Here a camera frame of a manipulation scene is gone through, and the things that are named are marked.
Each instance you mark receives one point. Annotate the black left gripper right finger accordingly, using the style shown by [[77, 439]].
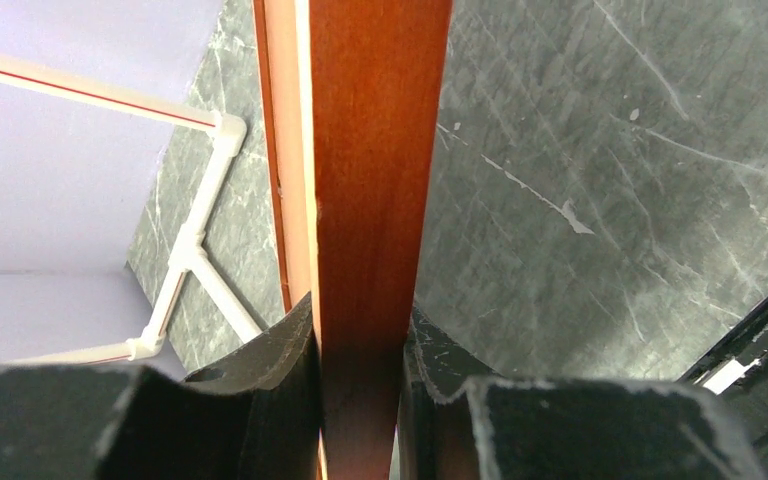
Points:
[[460, 419]]

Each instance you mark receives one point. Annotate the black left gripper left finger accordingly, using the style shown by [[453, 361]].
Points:
[[253, 414]]

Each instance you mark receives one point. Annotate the wooden picture frame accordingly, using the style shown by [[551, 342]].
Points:
[[350, 91]]

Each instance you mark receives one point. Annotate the white pvc pipe stand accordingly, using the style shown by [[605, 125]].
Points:
[[188, 256]]

